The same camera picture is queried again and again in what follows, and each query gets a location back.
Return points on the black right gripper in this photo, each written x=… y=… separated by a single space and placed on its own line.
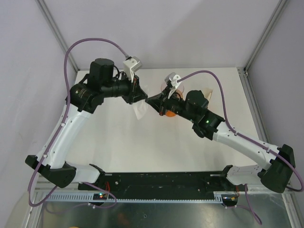
x=160 y=102

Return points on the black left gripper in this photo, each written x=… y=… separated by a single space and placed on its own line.
x=136 y=93

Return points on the cream coffee filter holder stack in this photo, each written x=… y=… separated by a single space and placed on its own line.
x=208 y=93

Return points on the clear pink plastic dripper cone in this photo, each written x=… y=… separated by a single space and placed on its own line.
x=179 y=90

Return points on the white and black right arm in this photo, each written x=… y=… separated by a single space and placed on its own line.
x=274 y=165

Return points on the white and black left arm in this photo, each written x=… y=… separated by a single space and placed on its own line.
x=85 y=97

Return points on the wooden and orange dripper stand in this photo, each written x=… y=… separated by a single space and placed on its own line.
x=170 y=113

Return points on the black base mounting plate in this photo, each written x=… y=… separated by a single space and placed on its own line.
x=170 y=192

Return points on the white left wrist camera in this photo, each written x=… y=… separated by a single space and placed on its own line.
x=130 y=66

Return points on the aluminium left corner post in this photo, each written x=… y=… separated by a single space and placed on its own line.
x=52 y=24

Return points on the aluminium corner post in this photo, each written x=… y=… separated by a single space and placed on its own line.
x=276 y=15
x=52 y=24

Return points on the grey slotted cable duct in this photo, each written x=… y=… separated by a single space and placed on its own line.
x=97 y=197

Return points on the aluminium frame rail front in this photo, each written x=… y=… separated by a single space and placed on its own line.
x=207 y=181

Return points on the aluminium right corner post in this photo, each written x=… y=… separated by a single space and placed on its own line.
x=276 y=15

